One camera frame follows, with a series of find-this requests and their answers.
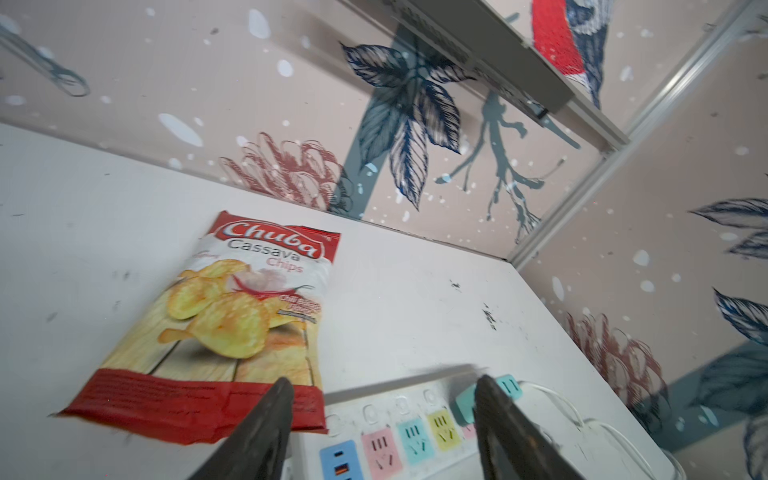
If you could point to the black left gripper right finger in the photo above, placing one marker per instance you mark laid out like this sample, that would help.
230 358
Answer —
510 446

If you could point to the red Chuba cassava chips bag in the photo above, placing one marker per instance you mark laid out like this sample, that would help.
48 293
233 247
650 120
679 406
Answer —
242 314

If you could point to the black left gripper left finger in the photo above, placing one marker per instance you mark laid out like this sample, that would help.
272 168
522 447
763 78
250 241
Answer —
257 448

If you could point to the white long power strip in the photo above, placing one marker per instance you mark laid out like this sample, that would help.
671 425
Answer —
409 432

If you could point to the teal plug adapter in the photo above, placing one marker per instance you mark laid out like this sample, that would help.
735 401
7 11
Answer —
463 405
510 386

